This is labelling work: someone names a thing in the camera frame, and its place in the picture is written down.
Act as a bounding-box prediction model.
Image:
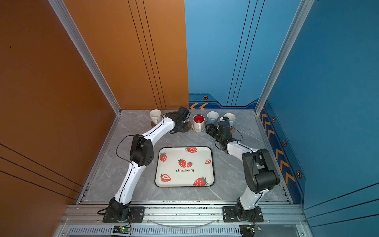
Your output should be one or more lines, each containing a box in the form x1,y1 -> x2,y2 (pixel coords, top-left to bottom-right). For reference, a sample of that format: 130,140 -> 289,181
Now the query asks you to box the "left green circuit board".
112,225 -> 132,237

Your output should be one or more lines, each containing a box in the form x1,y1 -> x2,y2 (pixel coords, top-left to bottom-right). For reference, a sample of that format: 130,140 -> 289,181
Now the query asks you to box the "left aluminium corner post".
48,0 -> 122,115

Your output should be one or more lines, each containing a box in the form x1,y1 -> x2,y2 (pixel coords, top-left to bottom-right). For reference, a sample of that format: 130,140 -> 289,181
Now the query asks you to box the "aluminium corner post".
255,0 -> 314,116
48,0 -> 122,115

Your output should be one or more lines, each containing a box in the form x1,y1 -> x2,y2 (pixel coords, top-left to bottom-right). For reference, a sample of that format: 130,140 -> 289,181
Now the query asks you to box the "light blue mug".
224,113 -> 236,126

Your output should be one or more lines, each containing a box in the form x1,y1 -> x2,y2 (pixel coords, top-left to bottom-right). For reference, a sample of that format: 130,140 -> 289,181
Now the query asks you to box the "right green circuit board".
239,225 -> 262,237

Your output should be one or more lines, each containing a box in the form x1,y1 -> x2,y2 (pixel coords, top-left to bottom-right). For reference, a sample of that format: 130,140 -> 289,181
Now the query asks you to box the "green circuit board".
239,225 -> 262,237
112,225 -> 132,237

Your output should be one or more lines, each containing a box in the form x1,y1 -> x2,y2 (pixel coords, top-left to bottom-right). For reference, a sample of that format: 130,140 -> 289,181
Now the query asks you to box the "white mug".
149,109 -> 162,125

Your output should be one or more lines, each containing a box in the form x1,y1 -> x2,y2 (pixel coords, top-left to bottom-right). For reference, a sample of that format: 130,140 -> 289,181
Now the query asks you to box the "right aluminium corner post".
255,0 -> 314,116

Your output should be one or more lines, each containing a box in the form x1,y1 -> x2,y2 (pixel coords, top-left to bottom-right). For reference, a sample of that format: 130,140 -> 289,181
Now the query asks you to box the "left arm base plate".
102,206 -> 145,224

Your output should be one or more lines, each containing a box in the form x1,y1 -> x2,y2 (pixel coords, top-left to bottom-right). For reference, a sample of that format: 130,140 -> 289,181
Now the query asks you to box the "colourful zigzag rope coaster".
191,123 -> 205,132

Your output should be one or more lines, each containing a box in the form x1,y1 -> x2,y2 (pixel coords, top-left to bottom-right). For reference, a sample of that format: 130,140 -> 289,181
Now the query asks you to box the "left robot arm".
103,107 -> 190,223

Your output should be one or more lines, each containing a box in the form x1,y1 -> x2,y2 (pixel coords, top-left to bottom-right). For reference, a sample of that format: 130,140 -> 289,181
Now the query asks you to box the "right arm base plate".
223,206 -> 264,223

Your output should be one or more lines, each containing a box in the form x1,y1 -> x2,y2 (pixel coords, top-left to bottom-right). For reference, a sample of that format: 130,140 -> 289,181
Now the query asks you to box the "red interior mug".
192,115 -> 205,125

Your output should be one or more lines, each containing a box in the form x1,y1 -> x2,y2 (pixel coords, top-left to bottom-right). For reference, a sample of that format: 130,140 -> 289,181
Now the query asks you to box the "strawberry print white tray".
155,146 -> 215,188

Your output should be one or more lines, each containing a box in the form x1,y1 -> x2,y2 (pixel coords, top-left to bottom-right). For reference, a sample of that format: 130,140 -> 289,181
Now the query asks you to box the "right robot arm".
205,118 -> 280,222

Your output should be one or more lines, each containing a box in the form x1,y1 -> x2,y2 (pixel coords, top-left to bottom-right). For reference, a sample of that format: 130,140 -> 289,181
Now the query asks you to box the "aluminium front rail frame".
54,201 -> 313,237

